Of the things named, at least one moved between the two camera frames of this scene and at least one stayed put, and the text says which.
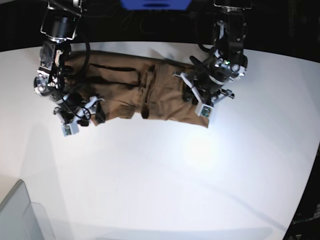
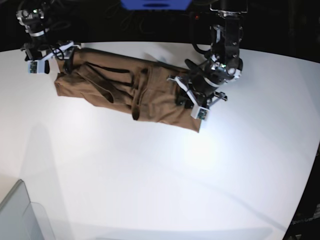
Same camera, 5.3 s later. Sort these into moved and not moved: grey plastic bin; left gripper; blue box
Moved: left gripper
Not moved: blue box; grey plastic bin
